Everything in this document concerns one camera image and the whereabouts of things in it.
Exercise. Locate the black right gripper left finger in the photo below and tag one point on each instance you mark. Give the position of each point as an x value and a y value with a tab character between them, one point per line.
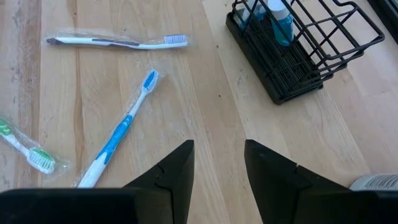
174	186

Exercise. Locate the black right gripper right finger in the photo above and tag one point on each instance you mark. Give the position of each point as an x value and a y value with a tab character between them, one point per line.
273	186

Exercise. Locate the green white toothbrush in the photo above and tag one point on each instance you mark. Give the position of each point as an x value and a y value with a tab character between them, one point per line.
34	157

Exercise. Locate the grey white toothbrush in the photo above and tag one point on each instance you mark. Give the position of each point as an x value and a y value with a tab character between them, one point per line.
118	42

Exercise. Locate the teal mouthwash bottle white cap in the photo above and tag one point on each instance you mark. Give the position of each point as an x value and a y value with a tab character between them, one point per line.
284	28

